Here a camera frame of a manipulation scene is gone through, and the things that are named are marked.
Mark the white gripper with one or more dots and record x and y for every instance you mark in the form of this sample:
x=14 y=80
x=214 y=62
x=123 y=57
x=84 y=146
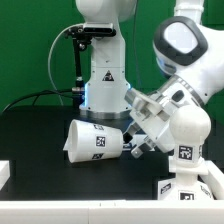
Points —
x=151 y=114

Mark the white lamp shade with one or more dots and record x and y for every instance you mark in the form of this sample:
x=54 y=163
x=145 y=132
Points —
x=88 y=142

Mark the white lamp bulb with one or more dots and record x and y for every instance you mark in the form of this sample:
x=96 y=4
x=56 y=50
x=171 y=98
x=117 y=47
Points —
x=190 y=126

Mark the white lamp base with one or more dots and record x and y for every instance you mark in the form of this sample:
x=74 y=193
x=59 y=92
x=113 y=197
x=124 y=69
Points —
x=185 y=185

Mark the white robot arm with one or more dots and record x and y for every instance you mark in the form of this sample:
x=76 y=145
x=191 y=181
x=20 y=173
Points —
x=189 y=55

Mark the white paper with tags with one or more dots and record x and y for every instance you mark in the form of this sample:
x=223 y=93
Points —
x=137 y=140

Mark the black camera on stand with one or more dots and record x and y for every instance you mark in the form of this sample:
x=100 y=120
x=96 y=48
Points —
x=82 y=35

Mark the white left rail block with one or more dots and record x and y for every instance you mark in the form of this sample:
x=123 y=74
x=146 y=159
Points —
x=4 y=172

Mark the white front rail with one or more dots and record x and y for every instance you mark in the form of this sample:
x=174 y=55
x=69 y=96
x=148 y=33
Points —
x=111 y=212

